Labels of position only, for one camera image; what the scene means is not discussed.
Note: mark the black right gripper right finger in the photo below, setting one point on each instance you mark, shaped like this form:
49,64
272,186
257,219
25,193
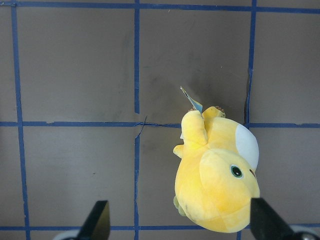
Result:
266,224

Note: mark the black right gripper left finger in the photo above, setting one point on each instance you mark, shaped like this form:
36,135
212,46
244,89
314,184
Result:
97,225

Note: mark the yellow plush dinosaur toy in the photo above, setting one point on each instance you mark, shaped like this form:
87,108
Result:
215,181

